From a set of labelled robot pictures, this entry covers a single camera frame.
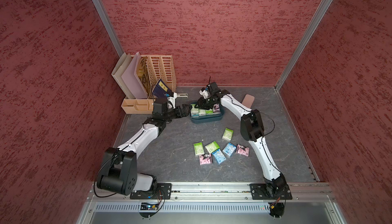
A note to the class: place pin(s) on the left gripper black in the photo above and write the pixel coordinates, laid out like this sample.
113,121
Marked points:
185,113

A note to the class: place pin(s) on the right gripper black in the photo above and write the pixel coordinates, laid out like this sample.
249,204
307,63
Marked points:
203,104

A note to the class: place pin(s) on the green tissue pack top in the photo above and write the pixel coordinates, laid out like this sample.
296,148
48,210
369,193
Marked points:
202,112

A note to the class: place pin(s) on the pink tissue pack top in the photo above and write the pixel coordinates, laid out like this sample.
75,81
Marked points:
216,109

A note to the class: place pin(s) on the pink tissue pack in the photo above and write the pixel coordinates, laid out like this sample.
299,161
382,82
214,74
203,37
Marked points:
216,109
242,150
205,159

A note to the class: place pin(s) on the teal storage box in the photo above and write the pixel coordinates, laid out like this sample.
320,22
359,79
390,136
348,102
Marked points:
208,118

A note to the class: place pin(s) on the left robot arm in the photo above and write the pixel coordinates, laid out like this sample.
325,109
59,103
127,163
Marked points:
118,173

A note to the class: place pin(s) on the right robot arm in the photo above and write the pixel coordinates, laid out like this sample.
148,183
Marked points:
252,130

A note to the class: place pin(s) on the white stapler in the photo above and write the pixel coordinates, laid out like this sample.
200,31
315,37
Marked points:
182,95

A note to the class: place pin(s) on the navy blue book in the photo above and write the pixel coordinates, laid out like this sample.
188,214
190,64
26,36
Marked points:
160,89

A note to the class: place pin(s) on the pink case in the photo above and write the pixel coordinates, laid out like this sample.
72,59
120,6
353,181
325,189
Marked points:
248,100

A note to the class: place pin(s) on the pink folder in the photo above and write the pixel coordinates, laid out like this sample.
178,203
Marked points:
131,79

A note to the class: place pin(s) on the blue tissue pack right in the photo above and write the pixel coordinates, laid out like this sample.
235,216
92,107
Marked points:
229,150

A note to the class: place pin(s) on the blue tissue pack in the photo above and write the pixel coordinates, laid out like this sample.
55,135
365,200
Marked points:
229,150
219,156

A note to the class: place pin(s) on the beige file organizer rack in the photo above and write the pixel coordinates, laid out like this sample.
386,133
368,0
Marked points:
159,67

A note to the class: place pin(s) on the pink tissue pack bottom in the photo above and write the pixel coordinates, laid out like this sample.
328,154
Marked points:
205,159

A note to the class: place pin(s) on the blue tissue pack bottom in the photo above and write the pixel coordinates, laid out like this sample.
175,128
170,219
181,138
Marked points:
219,156

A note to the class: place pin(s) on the gold patterned book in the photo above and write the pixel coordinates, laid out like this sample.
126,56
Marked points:
143,75

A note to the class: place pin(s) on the pink tissue pack right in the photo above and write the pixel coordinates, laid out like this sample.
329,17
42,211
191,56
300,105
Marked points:
242,150

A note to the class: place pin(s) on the left circuit board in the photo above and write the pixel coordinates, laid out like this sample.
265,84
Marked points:
149,207

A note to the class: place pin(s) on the left corner aluminium profile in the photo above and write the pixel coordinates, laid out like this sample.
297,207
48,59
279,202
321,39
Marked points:
100,8

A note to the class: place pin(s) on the corner aluminium profile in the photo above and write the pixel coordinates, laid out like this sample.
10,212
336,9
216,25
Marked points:
308,33
100,8

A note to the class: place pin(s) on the right corner aluminium profile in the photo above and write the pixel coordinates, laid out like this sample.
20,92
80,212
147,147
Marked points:
308,33

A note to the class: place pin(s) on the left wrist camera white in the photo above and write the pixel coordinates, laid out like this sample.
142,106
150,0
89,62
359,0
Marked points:
171,99

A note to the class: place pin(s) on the aluminium front rail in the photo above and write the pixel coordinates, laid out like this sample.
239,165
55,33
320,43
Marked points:
310,192

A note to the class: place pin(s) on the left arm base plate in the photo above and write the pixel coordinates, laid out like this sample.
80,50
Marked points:
158,192

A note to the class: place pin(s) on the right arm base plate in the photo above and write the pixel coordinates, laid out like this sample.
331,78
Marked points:
260,191

